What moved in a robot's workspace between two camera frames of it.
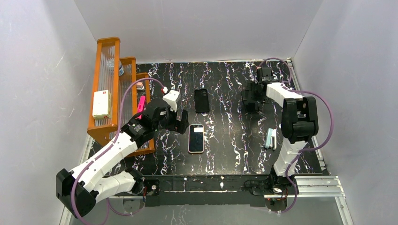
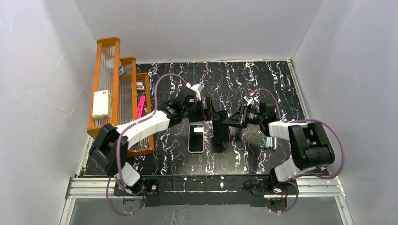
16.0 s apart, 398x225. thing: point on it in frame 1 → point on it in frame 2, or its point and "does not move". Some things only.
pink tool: (141, 108) does not move
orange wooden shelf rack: (121, 93) does not move
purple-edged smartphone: (196, 138) does not move
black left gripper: (175, 121) → (210, 111)
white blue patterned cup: (121, 69) does not move
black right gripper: (249, 95) → (244, 115)
